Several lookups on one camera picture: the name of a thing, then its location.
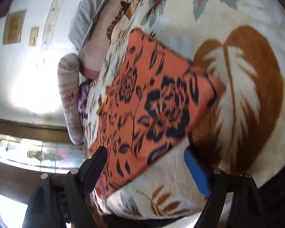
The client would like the grey pillow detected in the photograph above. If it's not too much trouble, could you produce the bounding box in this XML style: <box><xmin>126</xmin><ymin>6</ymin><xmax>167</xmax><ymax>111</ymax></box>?
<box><xmin>68</xmin><ymin>0</ymin><xmax>123</xmax><ymax>51</ymax></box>

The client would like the patterned glass door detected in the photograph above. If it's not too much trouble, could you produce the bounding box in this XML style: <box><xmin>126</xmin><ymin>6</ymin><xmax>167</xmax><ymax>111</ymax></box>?
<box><xmin>0</xmin><ymin>134</ymin><xmax>86</xmax><ymax>169</ymax></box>

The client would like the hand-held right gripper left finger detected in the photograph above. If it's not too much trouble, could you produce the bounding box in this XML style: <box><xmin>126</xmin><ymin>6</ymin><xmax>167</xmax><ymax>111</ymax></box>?
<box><xmin>22</xmin><ymin>146</ymin><xmax>108</xmax><ymax>228</ymax></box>

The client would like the leaf-print quilt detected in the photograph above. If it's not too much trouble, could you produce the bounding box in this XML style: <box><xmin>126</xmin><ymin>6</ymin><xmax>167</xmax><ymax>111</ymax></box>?
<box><xmin>82</xmin><ymin>0</ymin><xmax>285</xmax><ymax>220</ymax></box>

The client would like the large framed wall picture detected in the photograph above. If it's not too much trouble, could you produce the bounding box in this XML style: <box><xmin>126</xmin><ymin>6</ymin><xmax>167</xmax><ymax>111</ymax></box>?
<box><xmin>2</xmin><ymin>9</ymin><xmax>27</xmax><ymax>45</ymax></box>

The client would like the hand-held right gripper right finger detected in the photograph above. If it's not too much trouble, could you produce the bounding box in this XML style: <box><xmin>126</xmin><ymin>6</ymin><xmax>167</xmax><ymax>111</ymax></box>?
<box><xmin>184</xmin><ymin>148</ymin><xmax>264</xmax><ymax>228</ymax></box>

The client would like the striped bolster pillow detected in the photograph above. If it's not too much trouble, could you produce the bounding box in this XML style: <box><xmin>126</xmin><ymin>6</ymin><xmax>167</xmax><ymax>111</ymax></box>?
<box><xmin>57</xmin><ymin>53</ymin><xmax>85</xmax><ymax>145</ymax></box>

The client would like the purple cloth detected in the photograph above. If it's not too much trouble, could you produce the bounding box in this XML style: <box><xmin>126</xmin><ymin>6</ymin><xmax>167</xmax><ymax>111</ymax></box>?
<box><xmin>77</xmin><ymin>82</ymin><xmax>91</xmax><ymax>120</ymax></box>

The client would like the orange floral shirt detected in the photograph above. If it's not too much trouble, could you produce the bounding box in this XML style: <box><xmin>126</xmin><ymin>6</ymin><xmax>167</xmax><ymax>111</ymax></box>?
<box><xmin>88</xmin><ymin>28</ymin><xmax>226</xmax><ymax>199</ymax></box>

